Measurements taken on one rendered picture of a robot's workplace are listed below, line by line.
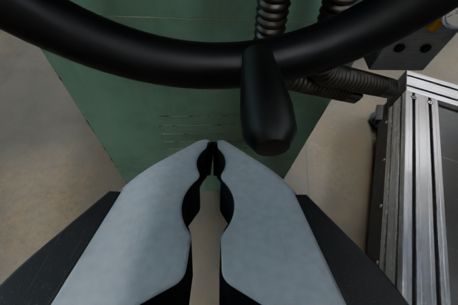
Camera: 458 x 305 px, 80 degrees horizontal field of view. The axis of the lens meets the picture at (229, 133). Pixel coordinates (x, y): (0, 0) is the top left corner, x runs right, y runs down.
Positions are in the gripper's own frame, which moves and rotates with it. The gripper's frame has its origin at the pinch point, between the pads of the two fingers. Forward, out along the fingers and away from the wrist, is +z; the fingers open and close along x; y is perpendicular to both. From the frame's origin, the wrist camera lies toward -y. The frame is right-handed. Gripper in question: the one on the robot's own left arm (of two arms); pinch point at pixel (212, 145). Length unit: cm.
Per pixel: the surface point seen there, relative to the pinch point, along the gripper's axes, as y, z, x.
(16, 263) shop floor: 58, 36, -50
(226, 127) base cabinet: 18.2, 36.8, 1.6
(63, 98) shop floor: 32, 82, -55
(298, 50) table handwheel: -3.3, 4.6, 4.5
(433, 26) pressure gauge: -2.9, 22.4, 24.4
